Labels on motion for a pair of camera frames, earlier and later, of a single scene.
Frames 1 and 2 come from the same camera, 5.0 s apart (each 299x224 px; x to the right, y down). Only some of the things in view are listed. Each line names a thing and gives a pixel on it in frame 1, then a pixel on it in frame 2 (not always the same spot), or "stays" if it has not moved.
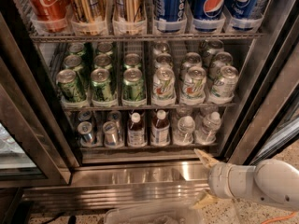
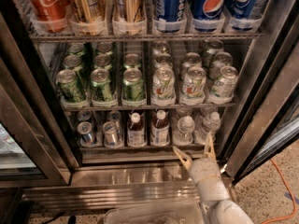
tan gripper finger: x=207 y=159 → x=187 y=161
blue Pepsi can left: x=169 y=7 stays
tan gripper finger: x=204 y=200 → x=209 y=150
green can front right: x=133 y=86 stays
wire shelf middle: x=147 y=107 stays
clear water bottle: x=184 y=132 stays
